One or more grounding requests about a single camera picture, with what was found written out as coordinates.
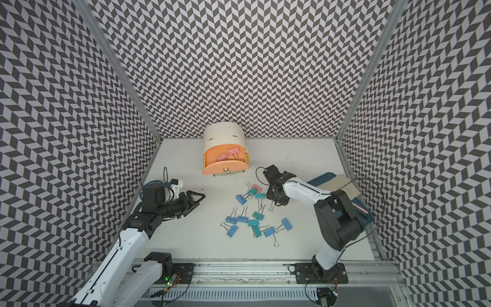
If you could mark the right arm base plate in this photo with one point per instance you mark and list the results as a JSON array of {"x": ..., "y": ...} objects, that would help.
[{"x": 305, "y": 272}]

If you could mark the beige cloth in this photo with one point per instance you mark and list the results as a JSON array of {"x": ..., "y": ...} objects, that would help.
[{"x": 343, "y": 183}]

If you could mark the white round drawer cabinet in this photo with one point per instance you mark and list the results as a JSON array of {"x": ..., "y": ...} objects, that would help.
[{"x": 223, "y": 133}]

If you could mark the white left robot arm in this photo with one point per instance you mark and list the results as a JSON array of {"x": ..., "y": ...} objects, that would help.
[{"x": 106, "y": 286}]

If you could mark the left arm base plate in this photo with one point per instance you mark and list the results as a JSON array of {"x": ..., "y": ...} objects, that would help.
[{"x": 182, "y": 273}]

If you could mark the green binder clip centre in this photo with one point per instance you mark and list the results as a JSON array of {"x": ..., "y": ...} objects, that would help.
[{"x": 253, "y": 222}]

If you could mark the pink binder clip top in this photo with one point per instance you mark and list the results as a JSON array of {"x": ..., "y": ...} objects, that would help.
[{"x": 257, "y": 187}]

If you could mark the blue patterned bowl far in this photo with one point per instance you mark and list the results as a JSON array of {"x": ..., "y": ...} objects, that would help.
[{"x": 148, "y": 184}]

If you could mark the pink binder clip bottom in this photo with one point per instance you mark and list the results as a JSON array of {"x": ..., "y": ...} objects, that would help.
[{"x": 234, "y": 151}]

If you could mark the blue binder clip right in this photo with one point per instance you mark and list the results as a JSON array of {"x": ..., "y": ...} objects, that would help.
[{"x": 285, "y": 225}]

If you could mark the green binder clip upper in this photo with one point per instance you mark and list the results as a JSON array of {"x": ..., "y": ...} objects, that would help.
[{"x": 260, "y": 198}]

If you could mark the blue binder clip bottom left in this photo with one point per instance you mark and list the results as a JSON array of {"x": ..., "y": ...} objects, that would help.
[{"x": 230, "y": 229}]

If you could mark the green binder clip middle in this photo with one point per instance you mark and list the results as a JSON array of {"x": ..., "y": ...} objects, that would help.
[{"x": 259, "y": 213}]

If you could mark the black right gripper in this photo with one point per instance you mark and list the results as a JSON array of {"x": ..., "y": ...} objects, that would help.
[{"x": 285, "y": 201}]

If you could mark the green binder clip top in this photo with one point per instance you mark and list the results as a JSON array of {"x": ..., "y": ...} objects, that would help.
[{"x": 251, "y": 193}]

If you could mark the blue binder clip upper left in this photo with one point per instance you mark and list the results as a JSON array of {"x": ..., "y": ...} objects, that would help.
[{"x": 241, "y": 199}]

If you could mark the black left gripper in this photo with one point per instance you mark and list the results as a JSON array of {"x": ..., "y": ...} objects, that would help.
[{"x": 189, "y": 205}]

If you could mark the teal cutting board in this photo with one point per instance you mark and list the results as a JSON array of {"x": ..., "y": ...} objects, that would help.
[{"x": 365, "y": 215}]

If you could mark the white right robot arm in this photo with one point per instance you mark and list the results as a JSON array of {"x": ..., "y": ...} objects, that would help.
[{"x": 338, "y": 219}]

